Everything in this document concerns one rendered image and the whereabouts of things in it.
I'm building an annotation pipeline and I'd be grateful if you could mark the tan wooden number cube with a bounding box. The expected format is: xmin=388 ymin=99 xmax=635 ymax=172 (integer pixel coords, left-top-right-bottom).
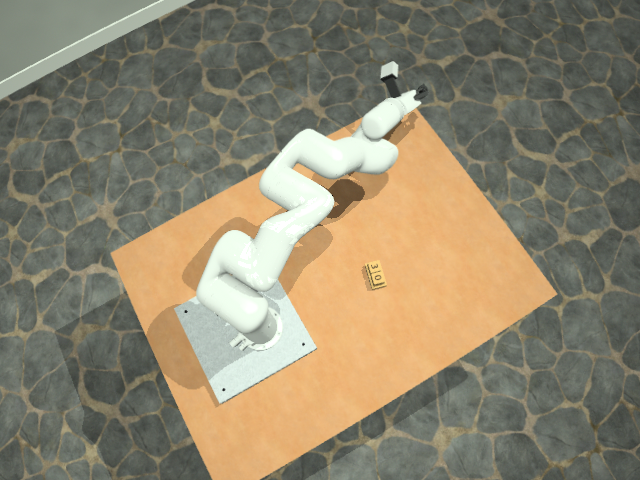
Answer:
xmin=368 ymin=260 xmax=381 ymax=275
xmin=371 ymin=271 xmax=385 ymax=287

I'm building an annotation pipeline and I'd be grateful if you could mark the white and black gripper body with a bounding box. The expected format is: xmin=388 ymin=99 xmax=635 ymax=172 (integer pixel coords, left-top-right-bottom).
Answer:
xmin=394 ymin=90 xmax=421 ymax=117

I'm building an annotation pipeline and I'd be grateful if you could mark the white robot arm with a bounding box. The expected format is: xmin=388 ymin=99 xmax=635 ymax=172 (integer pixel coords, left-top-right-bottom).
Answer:
xmin=196 ymin=99 xmax=404 ymax=350

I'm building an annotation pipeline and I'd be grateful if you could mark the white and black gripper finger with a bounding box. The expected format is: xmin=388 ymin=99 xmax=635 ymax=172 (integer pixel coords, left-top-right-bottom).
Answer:
xmin=413 ymin=84 xmax=428 ymax=100

